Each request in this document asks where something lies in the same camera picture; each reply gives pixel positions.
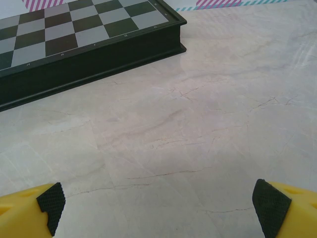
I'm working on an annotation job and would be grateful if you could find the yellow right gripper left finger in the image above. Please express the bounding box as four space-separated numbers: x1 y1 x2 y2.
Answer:
0 182 67 238

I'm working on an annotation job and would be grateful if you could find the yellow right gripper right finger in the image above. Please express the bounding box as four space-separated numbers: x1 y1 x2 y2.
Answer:
252 178 317 238

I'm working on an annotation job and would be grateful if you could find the black folding chess board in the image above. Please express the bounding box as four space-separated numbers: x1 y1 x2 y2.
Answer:
0 0 187 112

